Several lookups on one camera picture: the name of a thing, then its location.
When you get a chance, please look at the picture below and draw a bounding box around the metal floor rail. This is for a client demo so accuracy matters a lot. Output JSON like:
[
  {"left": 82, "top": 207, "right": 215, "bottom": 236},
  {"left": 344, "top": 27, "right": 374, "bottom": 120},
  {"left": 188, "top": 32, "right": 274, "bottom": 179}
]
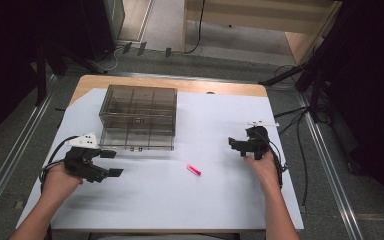
[
  {"left": 0, "top": 73, "right": 60, "bottom": 232},
  {"left": 296, "top": 92, "right": 365, "bottom": 240}
]

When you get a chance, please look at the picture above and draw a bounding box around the light wooden cabinet frame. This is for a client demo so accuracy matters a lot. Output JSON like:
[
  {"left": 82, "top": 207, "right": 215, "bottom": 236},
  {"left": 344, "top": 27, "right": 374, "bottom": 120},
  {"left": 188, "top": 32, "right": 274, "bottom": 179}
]
[{"left": 181, "top": 0, "right": 344, "bottom": 66}]

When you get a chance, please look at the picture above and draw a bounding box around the black tripod stand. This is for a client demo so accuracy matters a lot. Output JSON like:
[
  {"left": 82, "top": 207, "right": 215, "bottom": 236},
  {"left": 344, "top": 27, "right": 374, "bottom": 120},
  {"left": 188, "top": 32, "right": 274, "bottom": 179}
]
[{"left": 258, "top": 0, "right": 361, "bottom": 124}]

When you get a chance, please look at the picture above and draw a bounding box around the black metal stand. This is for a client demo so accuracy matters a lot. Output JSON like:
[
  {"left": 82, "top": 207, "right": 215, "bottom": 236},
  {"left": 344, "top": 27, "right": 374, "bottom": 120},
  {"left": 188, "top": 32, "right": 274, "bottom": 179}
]
[{"left": 34, "top": 39, "right": 109, "bottom": 107}]

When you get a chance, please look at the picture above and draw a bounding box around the person's left hand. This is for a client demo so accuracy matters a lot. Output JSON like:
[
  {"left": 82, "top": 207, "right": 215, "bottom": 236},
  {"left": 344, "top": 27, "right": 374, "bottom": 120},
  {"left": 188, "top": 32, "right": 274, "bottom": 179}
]
[{"left": 41, "top": 162, "right": 85, "bottom": 202}]

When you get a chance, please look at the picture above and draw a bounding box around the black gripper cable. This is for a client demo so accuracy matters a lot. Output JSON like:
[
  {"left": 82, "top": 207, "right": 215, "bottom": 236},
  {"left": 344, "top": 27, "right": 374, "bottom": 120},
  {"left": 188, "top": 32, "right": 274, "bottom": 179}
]
[
  {"left": 38, "top": 134, "right": 81, "bottom": 194},
  {"left": 261, "top": 130, "right": 288, "bottom": 190}
]

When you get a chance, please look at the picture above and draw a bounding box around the black floor cable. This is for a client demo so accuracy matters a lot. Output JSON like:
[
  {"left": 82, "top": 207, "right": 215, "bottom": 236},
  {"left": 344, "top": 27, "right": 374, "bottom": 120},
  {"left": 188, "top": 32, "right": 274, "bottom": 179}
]
[{"left": 273, "top": 105, "right": 312, "bottom": 208}]

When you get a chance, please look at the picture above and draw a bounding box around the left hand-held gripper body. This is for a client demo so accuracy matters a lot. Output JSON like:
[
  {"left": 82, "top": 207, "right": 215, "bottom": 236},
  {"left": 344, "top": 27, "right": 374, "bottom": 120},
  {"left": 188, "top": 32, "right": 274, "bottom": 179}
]
[{"left": 63, "top": 132, "right": 111, "bottom": 184}]

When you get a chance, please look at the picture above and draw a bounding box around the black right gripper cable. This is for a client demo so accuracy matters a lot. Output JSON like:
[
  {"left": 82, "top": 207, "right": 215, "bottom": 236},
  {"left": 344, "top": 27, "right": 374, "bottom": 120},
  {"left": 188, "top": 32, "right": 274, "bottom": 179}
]
[{"left": 261, "top": 130, "right": 288, "bottom": 190}]

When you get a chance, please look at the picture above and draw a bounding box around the white floor cable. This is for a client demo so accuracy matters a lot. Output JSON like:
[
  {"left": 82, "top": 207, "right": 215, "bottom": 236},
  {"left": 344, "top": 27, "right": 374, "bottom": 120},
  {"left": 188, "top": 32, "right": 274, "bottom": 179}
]
[{"left": 105, "top": 45, "right": 125, "bottom": 73}]

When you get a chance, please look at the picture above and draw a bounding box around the person's right hand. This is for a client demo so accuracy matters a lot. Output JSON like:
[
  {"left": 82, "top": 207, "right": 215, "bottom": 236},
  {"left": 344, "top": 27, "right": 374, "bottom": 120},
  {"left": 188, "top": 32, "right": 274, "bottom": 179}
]
[{"left": 244, "top": 151, "right": 283, "bottom": 194}]

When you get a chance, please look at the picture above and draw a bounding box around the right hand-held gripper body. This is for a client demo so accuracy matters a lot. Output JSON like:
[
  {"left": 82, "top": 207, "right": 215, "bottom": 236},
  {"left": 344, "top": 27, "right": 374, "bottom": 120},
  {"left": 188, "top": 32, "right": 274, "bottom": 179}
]
[{"left": 240, "top": 120, "right": 280, "bottom": 161}]

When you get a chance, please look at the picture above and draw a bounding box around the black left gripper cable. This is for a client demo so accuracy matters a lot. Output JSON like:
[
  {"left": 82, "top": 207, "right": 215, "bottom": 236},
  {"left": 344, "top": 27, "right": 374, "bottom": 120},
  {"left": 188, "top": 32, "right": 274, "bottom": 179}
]
[{"left": 38, "top": 134, "right": 81, "bottom": 194}]

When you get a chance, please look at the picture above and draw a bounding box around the pink marker pen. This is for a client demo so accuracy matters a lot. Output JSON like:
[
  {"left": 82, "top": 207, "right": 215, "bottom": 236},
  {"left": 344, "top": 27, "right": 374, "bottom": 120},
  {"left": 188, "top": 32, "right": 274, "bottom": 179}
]
[{"left": 185, "top": 163, "right": 203, "bottom": 177}]

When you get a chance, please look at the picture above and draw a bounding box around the clear smoky plastic drawer box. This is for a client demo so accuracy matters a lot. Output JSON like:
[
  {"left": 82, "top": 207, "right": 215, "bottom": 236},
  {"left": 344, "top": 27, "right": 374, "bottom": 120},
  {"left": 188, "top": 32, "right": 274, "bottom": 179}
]
[{"left": 98, "top": 84, "right": 178, "bottom": 152}]

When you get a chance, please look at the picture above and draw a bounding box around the white paper table cover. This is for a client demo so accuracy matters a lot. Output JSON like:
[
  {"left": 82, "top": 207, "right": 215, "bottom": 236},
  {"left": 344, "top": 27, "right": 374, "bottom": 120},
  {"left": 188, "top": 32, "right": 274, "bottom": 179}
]
[{"left": 15, "top": 87, "right": 305, "bottom": 231}]

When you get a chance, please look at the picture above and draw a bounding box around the black hanging cable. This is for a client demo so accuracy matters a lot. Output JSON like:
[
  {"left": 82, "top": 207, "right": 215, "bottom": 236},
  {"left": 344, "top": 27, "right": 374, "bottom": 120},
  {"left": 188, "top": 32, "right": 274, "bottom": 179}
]
[{"left": 183, "top": 0, "right": 207, "bottom": 55}]

